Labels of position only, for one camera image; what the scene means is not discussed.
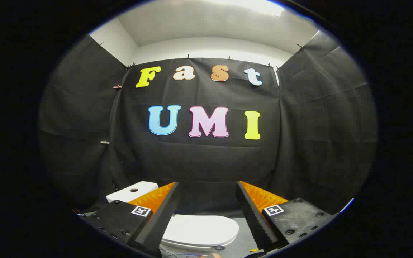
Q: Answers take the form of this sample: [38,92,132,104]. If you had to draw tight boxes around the white toilet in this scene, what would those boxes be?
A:
[106,181,239,251]

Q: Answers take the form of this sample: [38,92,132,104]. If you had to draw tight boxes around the thin black floor cable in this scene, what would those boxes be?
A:
[162,247,196,258]

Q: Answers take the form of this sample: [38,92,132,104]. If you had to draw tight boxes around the black backdrop cloth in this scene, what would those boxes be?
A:
[38,30,377,217]

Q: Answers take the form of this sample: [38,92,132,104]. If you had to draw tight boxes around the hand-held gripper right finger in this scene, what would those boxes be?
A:
[236,181,338,254]

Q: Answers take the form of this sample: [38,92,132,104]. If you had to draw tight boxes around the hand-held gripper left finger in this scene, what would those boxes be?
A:
[84,181,180,258]

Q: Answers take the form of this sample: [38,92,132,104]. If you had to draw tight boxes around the white toilet lid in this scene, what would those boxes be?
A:
[162,214,239,248]

